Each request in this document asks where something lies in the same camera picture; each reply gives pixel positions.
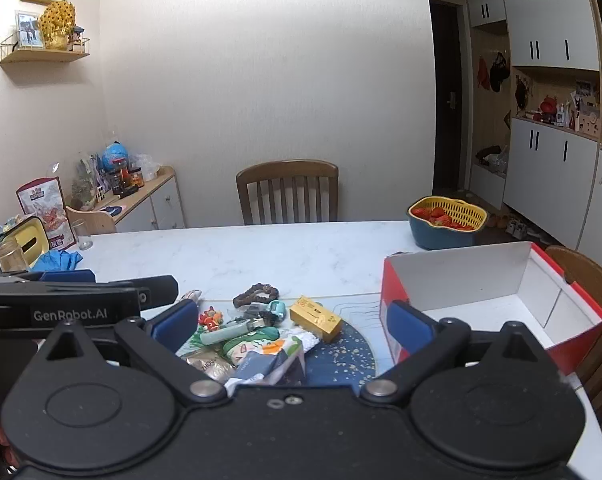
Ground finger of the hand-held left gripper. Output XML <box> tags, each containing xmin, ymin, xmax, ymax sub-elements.
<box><xmin>31</xmin><ymin>275</ymin><xmax>179</xmax><ymax>331</ymax></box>

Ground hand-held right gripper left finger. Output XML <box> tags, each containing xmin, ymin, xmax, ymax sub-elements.
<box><xmin>46</xmin><ymin>301</ymin><xmax>227</xmax><ymax>403</ymax></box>

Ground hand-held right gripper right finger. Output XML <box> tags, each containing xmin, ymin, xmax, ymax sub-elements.
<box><xmin>361</xmin><ymin>300</ymin><xmax>552</xmax><ymax>403</ymax></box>

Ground red orange small toy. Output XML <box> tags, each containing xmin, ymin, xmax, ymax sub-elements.
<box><xmin>197</xmin><ymin>307</ymin><xmax>224</xmax><ymax>332</ymax></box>

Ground gold snack packet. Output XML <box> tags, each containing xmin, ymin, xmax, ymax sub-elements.
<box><xmin>183</xmin><ymin>347</ymin><xmax>237</xmax><ymax>383</ymax></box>

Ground brown hair scrunchie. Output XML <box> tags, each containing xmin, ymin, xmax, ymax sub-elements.
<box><xmin>232</xmin><ymin>284</ymin><xmax>279</xmax><ymax>308</ymax></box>

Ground green cartoon packet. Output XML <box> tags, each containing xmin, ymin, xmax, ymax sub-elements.
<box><xmin>223</xmin><ymin>326</ymin><xmax>304</xmax><ymax>366</ymax></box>

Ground red cardboard box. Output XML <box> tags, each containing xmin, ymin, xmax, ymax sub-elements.
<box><xmin>380</xmin><ymin>241</ymin><xmax>602</xmax><ymax>376</ymax></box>

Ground blue grey packet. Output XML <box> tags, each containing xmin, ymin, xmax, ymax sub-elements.
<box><xmin>223</xmin><ymin>350</ymin><xmax>307</xmax><ymax>388</ymax></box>

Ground yellow small box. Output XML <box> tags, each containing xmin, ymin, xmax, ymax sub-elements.
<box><xmin>289</xmin><ymin>296</ymin><xmax>344</xmax><ymax>343</ymax></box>

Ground person's left hand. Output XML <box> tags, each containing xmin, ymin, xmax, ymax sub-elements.
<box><xmin>0</xmin><ymin>422</ymin><xmax>16</xmax><ymax>468</ymax></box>

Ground empty glass jar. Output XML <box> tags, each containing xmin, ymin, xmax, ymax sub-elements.
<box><xmin>0</xmin><ymin>237</ymin><xmax>26</xmax><ymax>273</ymax></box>

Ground blue rubber gloves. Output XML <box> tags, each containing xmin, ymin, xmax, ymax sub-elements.
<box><xmin>31</xmin><ymin>250</ymin><xmax>84</xmax><ymax>273</ymax></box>

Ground round patterned table mat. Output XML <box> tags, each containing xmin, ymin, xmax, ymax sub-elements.
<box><xmin>178</xmin><ymin>292</ymin><xmax>387</xmax><ymax>388</ymax></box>

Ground clear drinking glass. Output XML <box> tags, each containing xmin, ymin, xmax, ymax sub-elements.
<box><xmin>72</xmin><ymin>219</ymin><xmax>94</xmax><ymax>251</ymax></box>

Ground grey tissue box yellow lid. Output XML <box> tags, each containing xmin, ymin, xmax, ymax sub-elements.
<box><xmin>0</xmin><ymin>215</ymin><xmax>52</xmax><ymax>273</ymax></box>

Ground wooden high chair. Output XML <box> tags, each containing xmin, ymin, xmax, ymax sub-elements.
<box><xmin>65</xmin><ymin>205</ymin><xmax>119</xmax><ymax>236</ymax></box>

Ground blue plastic basin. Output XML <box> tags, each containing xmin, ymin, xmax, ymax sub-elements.
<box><xmin>407</xmin><ymin>205</ymin><xmax>489</xmax><ymax>251</ymax></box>

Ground white wooden sideboard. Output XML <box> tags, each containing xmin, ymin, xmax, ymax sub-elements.
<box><xmin>88</xmin><ymin>166</ymin><xmax>187</xmax><ymax>235</ymax></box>

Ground red snack bag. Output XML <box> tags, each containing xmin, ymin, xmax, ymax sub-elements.
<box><xmin>16</xmin><ymin>176</ymin><xmax>76</xmax><ymax>252</ymax></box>

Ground pile of strawberries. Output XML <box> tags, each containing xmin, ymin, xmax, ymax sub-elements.
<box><xmin>415</xmin><ymin>206</ymin><xmax>474</xmax><ymax>231</ymax></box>

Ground dried flower bunch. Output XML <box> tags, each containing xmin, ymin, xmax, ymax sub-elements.
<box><xmin>71</xmin><ymin>152</ymin><xmax>106</xmax><ymax>211</ymax></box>

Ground yellow plastic colander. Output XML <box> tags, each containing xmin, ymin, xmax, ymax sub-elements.
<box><xmin>412</xmin><ymin>196</ymin><xmax>488</xmax><ymax>231</ymax></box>

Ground clear plastic bag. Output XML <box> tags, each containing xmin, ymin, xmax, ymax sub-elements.
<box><xmin>133</xmin><ymin>152</ymin><xmax>162</xmax><ymax>181</ymax></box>

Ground blue ball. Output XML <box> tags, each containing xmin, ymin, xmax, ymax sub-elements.
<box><xmin>102</xmin><ymin>142</ymin><xmax>129</xmax><ymax>173</ymax></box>

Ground light wooden chair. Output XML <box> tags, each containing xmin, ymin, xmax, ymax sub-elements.
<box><xmin>545</xmin><ymin>246</ymin><xmax>602</xmax><ymax>423</ymax></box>

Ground dark wooden slat-back chair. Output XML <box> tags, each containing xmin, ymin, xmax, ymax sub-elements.
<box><xmin>236</xmin><ymin>160</ymin><xmax>340</xmax><ymax>226</ymax></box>

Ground dark entrance door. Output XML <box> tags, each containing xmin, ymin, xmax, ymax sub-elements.
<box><xmin>430</xmin><ymin>0</ymin><xmax>464</xmax><ymax>193</ymax></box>

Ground black hanging bag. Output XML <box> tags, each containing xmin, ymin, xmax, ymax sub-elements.
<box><xmin>488</xmin><ymin>51</ymin><xmax>512</xmax><ymax>93</ymax></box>

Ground golden ornament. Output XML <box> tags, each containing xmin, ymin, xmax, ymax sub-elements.
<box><xmin>39</xmin><ymin>1</ymin><xmax>76</xmax><ymax>52</ymax></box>

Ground wooden wall shelf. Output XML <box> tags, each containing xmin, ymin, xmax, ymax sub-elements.
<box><xmin>0</xmin><ymin>30</ymin><xmax>90</xmax><ymax>66</ymax></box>

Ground small photo frame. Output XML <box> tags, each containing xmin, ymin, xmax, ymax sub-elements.
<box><xmin>15</xmin><ymin>10</ymin><xmax>44</xmax><ymax>50</ymax></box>

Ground white wall cabinet unit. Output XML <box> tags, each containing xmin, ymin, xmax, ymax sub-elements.
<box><xmin>465</xmin><ymin>0</ymin><xmax>602</xmax><ymax>281</ymax></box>

